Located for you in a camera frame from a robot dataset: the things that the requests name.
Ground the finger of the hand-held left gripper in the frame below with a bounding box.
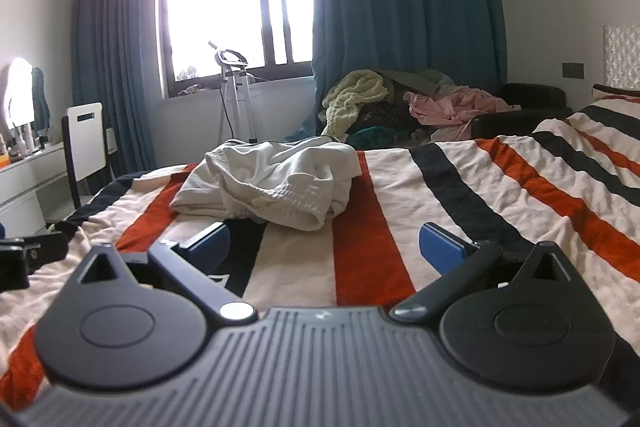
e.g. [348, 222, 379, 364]
[0, 231, 69, 293]

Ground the silver tripod stand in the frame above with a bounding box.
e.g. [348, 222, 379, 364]
[207, 39, 261, 145]

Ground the olive green garment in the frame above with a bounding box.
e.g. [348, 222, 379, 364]
[380, 68, 456, 95]

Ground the black sofa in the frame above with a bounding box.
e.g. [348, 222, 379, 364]
[470, 82, 573, 140]

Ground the white chair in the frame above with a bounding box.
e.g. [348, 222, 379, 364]
[60, 102, 108, 210]

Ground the yellow knitted blanket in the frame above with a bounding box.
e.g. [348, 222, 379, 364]
[320, 69, 391, 142]

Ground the dark hanging cloth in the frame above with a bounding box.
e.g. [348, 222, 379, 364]
[31, 67, 51, 134]

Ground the dark patterned cloth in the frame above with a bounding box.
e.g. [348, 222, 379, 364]
[357, 99, 416, 132]

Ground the pink garment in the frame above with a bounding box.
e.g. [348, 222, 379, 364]
[402, 86, 516, 128]

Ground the white quilted headboard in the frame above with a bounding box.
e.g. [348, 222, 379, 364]
[602, 23, 640, 88]

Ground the lit vanity mirror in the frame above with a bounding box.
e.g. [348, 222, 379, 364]
[4, 57, 36, 130]

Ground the white garment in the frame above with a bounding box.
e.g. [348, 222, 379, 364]
[170, 134, 362, 233]

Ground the striped orange black white blanket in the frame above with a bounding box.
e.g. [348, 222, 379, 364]
[0, 92, 640, 413]

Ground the white dressing desk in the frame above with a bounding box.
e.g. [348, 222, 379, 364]
[0, 139, 68, 238]

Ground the teal cloth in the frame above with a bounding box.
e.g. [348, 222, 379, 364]
[345, 124, 416, 150]

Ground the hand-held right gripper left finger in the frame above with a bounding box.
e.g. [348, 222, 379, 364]
[75, 222, 258, 325]

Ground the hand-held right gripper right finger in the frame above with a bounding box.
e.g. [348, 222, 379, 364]
[389, 222, 576, 323]

